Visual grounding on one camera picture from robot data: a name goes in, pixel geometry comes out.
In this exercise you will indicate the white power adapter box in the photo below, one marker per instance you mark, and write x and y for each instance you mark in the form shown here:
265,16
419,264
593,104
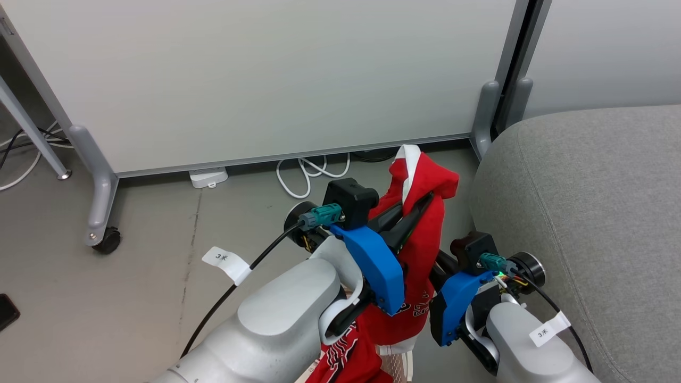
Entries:
208,176

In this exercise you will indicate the red and white jersey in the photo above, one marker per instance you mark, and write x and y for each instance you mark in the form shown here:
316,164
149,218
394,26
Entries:
420,250

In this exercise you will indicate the grey fabric sofa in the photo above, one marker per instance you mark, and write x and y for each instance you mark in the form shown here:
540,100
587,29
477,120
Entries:
590,229

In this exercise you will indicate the black flat device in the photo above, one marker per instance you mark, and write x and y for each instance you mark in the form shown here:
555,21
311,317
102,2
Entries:
7,311

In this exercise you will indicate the grey partition leg without caster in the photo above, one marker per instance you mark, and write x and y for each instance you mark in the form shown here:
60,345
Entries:
485,117

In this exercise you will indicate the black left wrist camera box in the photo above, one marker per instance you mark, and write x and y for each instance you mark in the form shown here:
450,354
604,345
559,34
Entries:
350,201

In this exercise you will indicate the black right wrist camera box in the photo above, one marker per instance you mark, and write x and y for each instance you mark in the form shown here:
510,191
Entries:
472,249

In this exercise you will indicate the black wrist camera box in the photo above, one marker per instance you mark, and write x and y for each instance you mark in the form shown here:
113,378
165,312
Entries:
350,201
472,249

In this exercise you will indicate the grey metal table leg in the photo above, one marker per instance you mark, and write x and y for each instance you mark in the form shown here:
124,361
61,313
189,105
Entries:
32,133

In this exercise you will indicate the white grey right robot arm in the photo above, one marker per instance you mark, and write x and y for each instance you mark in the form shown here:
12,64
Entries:
524,346

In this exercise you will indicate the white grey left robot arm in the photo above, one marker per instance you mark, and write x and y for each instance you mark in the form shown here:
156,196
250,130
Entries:
276,324

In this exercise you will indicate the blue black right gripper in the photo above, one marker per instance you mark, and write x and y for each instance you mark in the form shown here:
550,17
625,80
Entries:
456,303

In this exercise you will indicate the narrow white partition panel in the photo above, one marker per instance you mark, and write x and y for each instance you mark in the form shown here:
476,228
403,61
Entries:
606,48

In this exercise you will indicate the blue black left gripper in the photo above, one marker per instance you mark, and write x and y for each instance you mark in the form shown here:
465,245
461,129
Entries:
372,266

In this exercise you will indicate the grey narrow partition leg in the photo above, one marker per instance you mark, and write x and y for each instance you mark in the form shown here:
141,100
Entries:
520,101

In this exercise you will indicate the wide white partition panel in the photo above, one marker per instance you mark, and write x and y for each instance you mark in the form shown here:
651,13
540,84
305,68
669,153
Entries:
255,74

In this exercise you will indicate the grey partition leg with caster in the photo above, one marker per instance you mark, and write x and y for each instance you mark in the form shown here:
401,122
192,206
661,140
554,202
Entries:
98,181

